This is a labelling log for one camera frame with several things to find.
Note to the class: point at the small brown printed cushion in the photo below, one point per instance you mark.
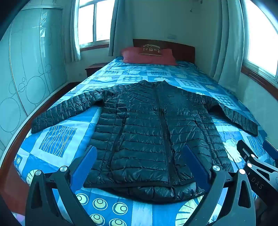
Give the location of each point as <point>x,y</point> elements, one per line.
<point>150,51</point>

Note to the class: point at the glass wardrobe with circle pattern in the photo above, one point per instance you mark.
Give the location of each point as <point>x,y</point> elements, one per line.
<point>28,71</point>

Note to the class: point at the black quilted puffer jacket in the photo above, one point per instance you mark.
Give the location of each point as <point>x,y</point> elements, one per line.
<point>141,130</point>

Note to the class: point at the white wall socket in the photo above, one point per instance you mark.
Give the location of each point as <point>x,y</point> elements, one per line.
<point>172,36</point>

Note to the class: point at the wooden nightstand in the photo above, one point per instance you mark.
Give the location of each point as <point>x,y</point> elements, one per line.
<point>93,69</point>

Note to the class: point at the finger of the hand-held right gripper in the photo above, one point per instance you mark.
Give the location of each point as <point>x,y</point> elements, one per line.
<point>261,171</point>
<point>271,150</point>

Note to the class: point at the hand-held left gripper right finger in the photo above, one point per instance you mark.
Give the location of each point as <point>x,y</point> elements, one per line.
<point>195,166</point>

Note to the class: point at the wooden headboard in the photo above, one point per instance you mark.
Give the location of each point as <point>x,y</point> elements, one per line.
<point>184,52</point>

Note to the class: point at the bed with blue patterned sheet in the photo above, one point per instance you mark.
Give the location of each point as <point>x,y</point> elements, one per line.
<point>58,139</point>

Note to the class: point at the window with wooden sill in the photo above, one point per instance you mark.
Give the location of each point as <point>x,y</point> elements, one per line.
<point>262,39</point>
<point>95,21</point>

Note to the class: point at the red pillow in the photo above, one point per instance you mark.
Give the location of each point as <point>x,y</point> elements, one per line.
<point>130,57</point>

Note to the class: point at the pale curtain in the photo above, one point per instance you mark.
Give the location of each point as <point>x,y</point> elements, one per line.
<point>120,26</point>
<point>72,32</point>
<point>230,39</point>

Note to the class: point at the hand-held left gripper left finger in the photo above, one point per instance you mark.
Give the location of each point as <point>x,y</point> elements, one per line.
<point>84,166</point>

